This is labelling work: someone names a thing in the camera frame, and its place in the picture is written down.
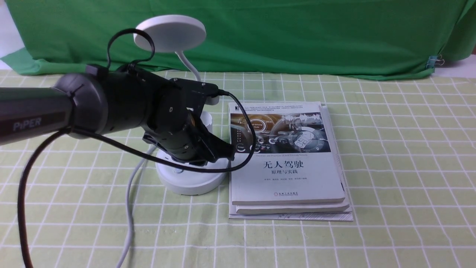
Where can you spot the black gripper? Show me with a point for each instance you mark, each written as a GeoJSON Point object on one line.
{"type": "Point", "coordinates": [179, 132]}

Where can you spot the bottom thin white booklet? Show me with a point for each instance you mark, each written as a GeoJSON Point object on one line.
{"type": "Point", "coordinates": [337, 212]}

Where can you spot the white desk lamp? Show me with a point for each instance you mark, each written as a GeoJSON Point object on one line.
{"type": "Point", "coordinates": [179, 33]}

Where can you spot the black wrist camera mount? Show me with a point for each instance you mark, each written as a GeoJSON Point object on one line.
{"type": "Point", "coordinates": [198, 94]}

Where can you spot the blue binder clip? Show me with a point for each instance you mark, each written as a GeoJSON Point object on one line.
{"type": "Point", "coordinates": [435, 61]}

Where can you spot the green backdrop cloth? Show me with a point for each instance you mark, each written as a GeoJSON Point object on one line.
{"type": "Point", "coordinates": [369, 39]}

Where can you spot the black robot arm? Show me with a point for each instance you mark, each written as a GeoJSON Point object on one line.
{"type": "Point", "coordinates": [79, 101]}

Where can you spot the green checkered tablecloth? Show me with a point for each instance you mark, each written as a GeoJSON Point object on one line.
{"type": "Point", "coordinates": [408, 152]}

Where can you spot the top white textbook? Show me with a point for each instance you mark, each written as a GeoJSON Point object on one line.
{"type": "Point", "coordinates": [286, 156]}

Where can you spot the middle white book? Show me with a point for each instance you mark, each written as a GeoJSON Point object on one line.
{"type": "Point", "coordinates": [334, 186]}

